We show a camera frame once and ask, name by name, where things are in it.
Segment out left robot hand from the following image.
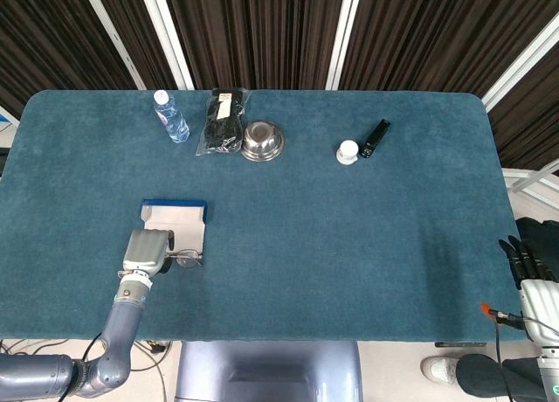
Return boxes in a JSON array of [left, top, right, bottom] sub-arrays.
[[122, 229, 176, 277]]

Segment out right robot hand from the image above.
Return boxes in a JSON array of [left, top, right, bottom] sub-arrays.
[[499, 234, 559, 344]]

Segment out eyeglasses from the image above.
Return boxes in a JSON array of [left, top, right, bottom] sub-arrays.
[[168, 248, 204, 270]]

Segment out blue glasses case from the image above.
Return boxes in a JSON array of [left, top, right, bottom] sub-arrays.
[[140, 198, 210, 257]]

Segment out dark trouser leg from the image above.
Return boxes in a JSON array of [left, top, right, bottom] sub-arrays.
[[456, 353, 545, 399]]

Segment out white sneaker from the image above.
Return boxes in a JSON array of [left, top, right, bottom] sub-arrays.
[[420, 356, 459, 385]]

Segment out clear plastic water bottle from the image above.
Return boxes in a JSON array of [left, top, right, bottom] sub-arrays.
[[152, 89, 191, 144]]

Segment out plastic bag with black cloth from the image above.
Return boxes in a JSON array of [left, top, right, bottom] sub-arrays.
[[195, 87, 252, 157]]

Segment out stainless steel bowl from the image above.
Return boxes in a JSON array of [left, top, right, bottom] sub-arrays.
[[239, 120, 286, 163]]

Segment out blue-grey robot torso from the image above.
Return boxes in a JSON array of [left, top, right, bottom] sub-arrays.
[[174, 340, 364, 402]]

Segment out blue table cloth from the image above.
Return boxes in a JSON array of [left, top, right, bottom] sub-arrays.
[[0, 89, 528, 344]]

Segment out white and blue board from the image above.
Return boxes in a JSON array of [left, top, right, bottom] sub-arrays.
[[0, 106, 21, 149]]

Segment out small white jar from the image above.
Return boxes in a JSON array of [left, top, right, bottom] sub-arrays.
[[335, 140, 361, 166]]

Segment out black remote device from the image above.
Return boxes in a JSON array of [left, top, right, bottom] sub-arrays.
[[358, 118, 392, 160]]

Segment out dark brown curtain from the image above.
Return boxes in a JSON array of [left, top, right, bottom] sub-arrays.
[[0, 0, 559, 171]]

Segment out black cable with orange plug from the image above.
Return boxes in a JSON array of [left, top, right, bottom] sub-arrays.
[[480, 301, 525, 402]]

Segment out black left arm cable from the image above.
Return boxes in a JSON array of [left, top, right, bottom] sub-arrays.
[[56, 331, 106, 402]]

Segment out white metal floor frame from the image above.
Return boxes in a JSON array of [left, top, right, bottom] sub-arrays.
[[500, 163, 559, 200]]

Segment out white frame post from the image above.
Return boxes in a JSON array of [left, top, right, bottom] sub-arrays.
[[136, 0, 196, 91], [481, 12, 559, 114], [325, 0, 364, 91], [79, 0, 148, 91]]

